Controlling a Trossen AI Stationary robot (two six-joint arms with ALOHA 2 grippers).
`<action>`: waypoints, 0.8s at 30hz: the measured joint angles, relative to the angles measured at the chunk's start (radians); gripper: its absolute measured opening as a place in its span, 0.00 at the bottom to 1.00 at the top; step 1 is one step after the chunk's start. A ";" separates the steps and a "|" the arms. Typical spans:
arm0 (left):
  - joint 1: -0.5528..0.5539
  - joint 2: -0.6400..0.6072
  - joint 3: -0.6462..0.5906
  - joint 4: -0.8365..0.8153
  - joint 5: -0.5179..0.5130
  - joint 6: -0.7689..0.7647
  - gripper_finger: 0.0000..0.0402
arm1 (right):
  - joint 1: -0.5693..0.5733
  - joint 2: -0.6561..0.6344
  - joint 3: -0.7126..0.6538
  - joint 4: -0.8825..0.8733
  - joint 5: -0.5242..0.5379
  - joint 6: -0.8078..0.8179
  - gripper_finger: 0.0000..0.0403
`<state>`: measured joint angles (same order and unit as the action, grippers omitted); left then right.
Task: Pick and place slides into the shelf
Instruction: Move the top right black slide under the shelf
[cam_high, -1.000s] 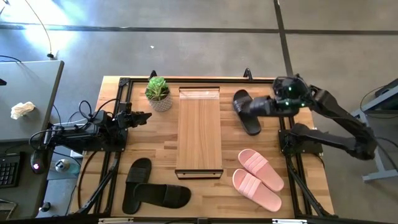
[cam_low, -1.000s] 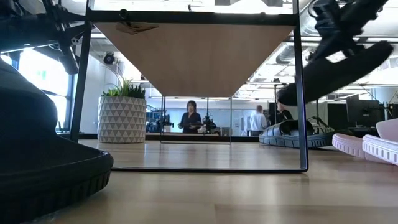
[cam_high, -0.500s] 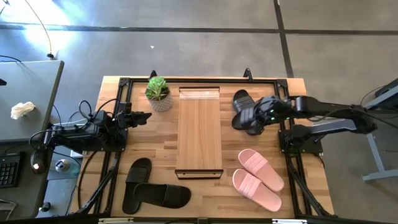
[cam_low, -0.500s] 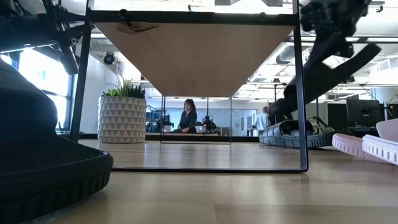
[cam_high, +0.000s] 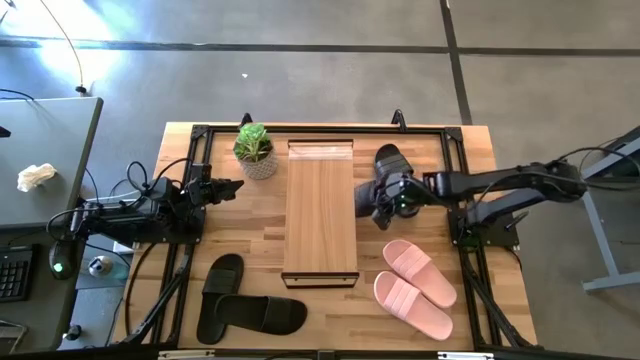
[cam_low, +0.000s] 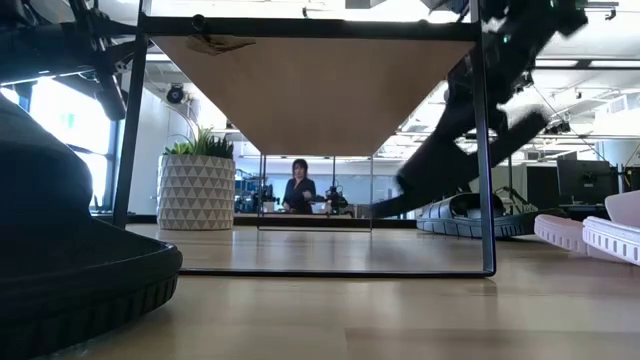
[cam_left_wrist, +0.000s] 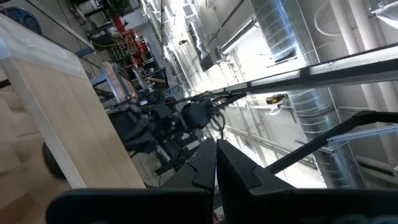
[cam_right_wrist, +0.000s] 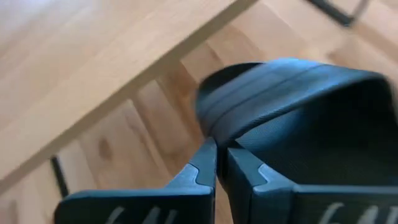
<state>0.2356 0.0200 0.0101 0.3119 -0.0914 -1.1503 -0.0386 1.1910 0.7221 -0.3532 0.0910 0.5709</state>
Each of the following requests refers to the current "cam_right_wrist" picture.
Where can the wooden shelf with black legs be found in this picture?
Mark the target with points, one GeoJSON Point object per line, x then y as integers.
{"type": "Point", "coordinates": [93, 62]}

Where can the small black slide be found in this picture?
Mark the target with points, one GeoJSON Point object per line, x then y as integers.
{"type": "Point", "coordinates": [280, 93]}

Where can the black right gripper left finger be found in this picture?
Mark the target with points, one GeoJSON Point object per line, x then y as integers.
{"type": "Point", "coordinates": [186, 205]}

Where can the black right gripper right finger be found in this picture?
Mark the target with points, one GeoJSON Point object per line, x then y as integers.
{"type": "Point", "coordinates": [280, 205]}

